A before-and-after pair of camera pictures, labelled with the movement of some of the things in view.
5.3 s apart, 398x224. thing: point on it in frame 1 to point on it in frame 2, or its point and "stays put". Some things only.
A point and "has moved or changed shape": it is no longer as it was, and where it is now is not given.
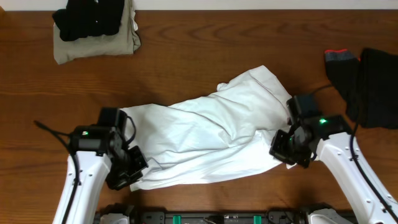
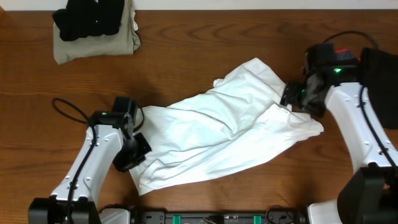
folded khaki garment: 127,41 stays put
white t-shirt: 214,137 has moved or changed shape
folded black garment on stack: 82,18 stays put
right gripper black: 276,150 to 290,97
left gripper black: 131,169 to 134,152
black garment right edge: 379,89 stays put
